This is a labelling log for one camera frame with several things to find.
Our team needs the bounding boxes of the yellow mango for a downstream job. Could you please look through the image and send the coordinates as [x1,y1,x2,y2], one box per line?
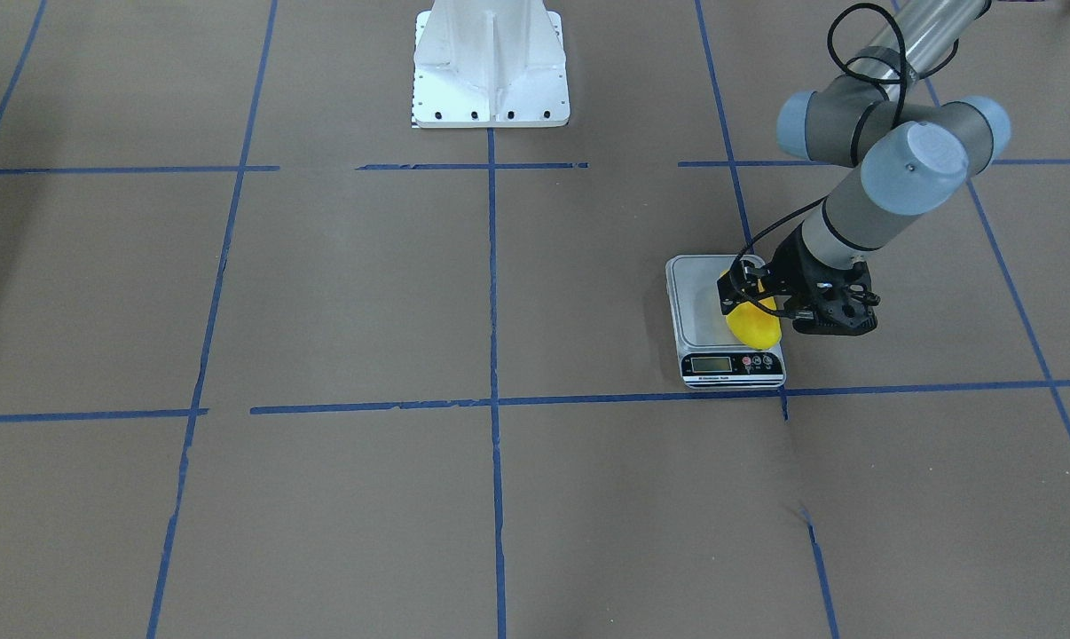
[717,271,783,351]

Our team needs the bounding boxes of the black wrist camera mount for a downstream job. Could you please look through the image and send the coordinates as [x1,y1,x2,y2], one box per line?
[791,262,881,336]

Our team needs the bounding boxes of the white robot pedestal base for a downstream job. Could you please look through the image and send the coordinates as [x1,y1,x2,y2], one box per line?
[411,1,571,130]

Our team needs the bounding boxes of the silver digital kitchen scale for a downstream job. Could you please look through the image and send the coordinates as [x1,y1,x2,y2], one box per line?
[664,255,786,390]

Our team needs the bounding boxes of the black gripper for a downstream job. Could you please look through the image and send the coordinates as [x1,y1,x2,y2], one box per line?
[718,222,873,319]

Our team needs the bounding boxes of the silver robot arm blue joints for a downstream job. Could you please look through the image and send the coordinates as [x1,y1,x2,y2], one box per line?
[775,1,1012,258]

